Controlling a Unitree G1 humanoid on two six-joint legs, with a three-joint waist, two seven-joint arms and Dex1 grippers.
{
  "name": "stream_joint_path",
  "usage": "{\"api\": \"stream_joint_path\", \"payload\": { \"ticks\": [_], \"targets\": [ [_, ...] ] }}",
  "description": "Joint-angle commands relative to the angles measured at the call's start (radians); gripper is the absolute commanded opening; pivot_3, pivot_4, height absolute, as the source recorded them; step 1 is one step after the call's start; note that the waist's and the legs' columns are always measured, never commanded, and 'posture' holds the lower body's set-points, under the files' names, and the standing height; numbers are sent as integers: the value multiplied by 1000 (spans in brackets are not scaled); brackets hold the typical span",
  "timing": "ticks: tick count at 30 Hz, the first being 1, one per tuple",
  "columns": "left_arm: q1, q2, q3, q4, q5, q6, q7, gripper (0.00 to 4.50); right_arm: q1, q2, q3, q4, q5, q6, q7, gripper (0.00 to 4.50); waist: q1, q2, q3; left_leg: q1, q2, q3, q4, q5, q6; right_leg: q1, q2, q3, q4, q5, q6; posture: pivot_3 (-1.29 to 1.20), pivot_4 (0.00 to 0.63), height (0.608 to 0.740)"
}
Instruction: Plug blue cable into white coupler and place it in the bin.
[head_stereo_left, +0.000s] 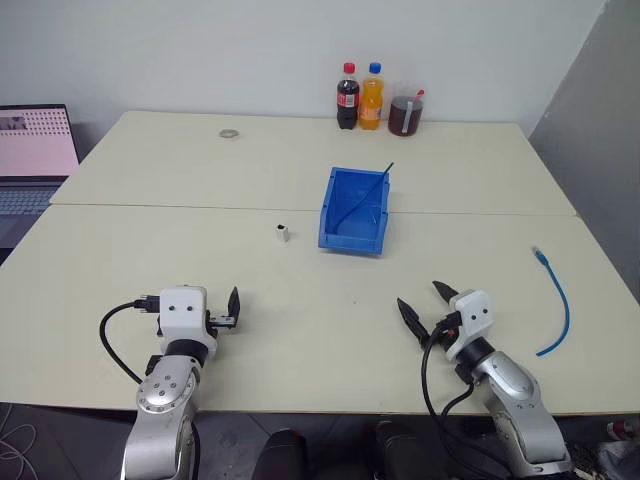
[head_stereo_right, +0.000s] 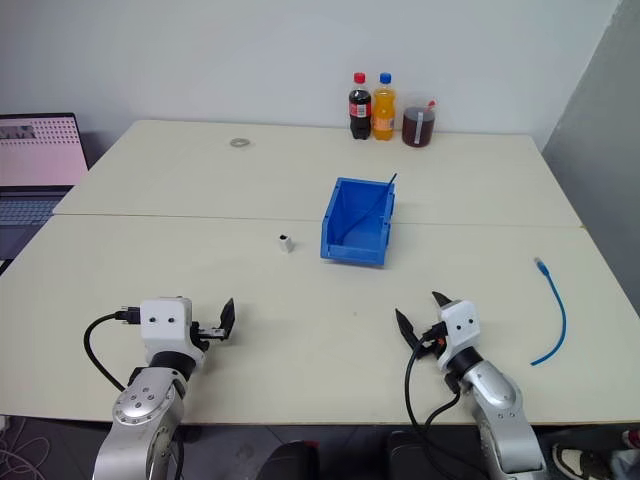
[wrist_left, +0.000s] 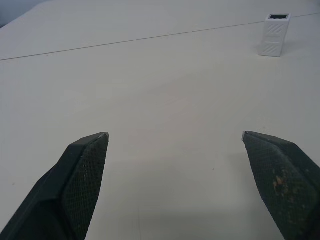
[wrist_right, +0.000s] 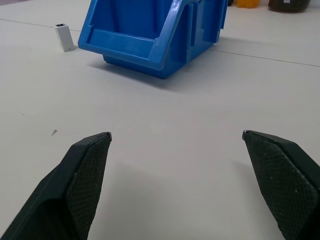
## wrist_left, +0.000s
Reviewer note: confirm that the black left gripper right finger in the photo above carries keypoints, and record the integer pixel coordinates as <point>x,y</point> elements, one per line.
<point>287,185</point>

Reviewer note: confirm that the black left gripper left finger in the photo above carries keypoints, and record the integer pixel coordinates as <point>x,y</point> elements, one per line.
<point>62,190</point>

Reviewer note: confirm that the white plastic rectangular box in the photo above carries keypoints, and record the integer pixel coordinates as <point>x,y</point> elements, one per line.
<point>272,35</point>

